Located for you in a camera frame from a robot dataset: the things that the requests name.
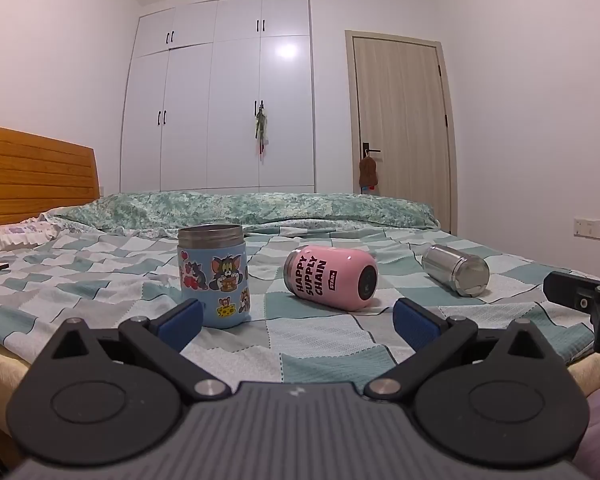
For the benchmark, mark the brown hanging plush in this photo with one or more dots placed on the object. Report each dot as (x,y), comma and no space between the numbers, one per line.
(368,172)

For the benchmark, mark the pink cup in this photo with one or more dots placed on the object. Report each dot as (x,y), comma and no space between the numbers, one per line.
(332,276)

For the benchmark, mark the green hanging toy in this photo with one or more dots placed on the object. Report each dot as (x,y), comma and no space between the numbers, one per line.
(261,127)

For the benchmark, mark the silver steel cup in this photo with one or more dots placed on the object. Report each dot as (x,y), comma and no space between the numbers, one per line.
(455,269)

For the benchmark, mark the wooden headboard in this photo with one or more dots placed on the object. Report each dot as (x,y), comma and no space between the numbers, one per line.
(35,175)

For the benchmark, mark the beige wooden door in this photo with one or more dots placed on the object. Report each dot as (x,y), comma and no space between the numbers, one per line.
(402,125)

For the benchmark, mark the ruffled pillow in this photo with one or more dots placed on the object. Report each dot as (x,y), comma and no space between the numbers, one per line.
(15,232)

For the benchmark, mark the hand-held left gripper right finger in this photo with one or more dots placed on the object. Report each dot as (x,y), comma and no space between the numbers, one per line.
(414,320)

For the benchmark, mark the white wardrobe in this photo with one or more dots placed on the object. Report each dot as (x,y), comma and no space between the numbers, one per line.
(220,110)

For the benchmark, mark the wall socket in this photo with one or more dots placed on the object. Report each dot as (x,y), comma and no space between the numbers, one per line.
(591,227)

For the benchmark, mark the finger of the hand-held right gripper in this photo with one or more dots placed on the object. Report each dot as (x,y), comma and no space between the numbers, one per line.
(570,292)

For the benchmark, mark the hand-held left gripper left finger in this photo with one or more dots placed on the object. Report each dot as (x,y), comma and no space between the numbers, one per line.
(181,321)

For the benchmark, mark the green floral quilt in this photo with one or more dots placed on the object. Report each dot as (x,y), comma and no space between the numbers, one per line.
(280,209)

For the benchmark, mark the checked bed sheet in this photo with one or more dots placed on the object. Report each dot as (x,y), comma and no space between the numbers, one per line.
(80,290)

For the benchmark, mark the blue cartoon sticker cup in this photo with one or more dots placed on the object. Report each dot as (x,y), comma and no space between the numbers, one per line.
(215,280)

